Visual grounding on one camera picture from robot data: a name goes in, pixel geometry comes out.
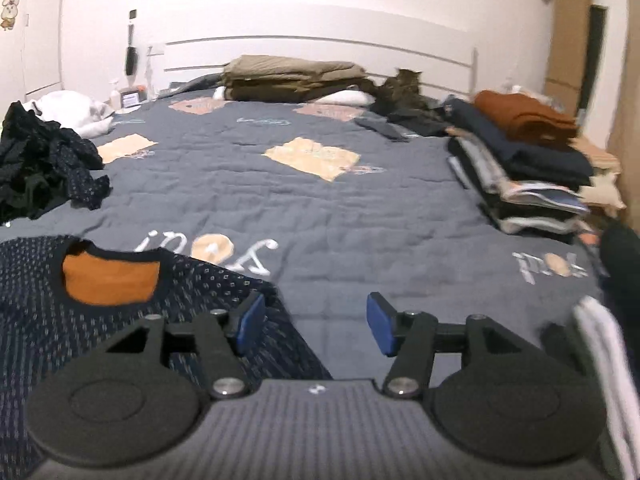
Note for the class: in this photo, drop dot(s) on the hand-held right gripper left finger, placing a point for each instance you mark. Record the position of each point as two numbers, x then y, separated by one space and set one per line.
250 325

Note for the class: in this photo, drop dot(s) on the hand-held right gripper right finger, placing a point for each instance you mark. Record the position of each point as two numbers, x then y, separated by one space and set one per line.
380 325

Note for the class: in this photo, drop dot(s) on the navy dotted sweater orange lining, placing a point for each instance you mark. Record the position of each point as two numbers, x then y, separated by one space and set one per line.
45 310

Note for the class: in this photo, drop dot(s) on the rust-topped folded clothes stack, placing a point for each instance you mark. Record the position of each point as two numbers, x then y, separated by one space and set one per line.
525 155

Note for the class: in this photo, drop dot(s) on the pile of dark clothes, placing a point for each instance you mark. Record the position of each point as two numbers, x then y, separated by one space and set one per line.
45 155

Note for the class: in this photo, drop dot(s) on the grey patchwork quilt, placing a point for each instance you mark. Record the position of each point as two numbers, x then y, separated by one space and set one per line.
350 220

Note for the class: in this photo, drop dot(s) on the small dark grey cloth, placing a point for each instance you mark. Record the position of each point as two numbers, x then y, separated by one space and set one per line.
385 127

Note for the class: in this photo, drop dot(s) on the dark crumpled garment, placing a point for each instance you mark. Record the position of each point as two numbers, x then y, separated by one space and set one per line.
425 122

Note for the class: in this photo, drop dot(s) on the white pillow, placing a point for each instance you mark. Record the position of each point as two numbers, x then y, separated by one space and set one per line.
350 96

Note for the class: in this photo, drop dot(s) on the small white cloth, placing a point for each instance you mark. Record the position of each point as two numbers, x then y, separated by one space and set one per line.
220 93

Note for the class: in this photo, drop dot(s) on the tabby cat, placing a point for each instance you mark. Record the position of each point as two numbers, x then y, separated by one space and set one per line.
400 90

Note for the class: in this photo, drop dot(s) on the dark grey pillow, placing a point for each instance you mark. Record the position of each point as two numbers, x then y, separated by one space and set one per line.
200 82

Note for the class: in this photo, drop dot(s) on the small framed box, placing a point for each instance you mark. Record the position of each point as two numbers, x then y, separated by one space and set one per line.
132 98

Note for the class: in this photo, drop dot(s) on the white pump bottle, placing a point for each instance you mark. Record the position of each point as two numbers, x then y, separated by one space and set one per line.
115 97

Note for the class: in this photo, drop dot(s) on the cream folded blanket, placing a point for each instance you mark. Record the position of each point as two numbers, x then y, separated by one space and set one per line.
605 180

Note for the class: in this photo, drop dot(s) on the light grey hoodie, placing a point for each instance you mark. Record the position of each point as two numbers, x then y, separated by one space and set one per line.
75 110

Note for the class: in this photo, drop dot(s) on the white bed headboard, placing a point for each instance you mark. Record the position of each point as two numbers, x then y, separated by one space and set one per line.
325 50

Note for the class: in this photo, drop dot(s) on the black hairbrush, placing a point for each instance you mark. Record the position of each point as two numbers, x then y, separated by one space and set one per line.
131 60

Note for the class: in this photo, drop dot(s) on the beige curtain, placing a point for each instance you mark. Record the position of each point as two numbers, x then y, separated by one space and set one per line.
630 110

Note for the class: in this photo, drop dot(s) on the tall cardboard box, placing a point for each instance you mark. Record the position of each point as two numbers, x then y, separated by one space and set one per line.
570 35

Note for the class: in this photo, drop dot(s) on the dark upright board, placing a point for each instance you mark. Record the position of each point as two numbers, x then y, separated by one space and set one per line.
595 50

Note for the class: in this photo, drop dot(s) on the white wardrobe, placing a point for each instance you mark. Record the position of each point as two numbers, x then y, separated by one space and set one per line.
35 50

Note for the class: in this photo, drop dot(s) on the cartoon mouse sticker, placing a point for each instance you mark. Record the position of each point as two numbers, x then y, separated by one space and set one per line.
9 14

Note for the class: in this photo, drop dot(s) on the small black wall device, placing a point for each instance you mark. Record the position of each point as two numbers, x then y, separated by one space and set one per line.
132 13

